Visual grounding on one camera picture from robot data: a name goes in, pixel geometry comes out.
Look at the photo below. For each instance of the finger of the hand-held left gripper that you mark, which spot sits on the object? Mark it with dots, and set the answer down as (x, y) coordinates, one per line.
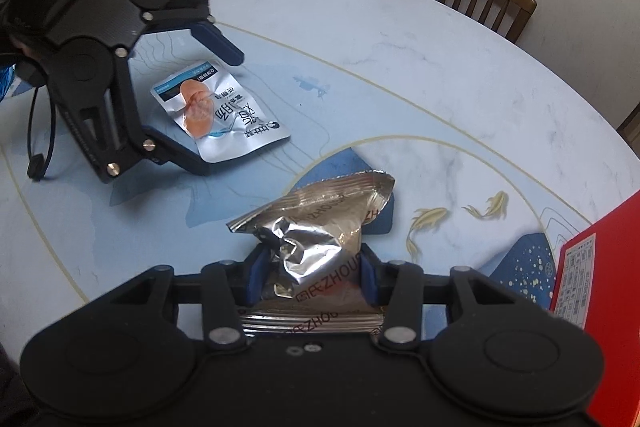
(220, 42)
(125, 152)

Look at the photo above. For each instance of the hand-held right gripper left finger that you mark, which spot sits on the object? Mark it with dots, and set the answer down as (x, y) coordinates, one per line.
(255, 279)

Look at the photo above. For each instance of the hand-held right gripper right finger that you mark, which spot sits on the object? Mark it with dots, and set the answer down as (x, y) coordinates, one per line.
(368, 282)

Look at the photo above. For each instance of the gold foil snack packet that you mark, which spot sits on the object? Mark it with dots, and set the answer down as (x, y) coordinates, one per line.
(310, 237)

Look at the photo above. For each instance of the white snack pouch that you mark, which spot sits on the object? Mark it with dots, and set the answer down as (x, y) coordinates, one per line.
(225, 122)

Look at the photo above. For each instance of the red cardboard shoe box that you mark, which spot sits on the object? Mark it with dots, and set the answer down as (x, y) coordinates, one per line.
(610, 282)

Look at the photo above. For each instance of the brown wooden chair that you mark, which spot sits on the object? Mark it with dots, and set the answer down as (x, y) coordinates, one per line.
(631, 122)

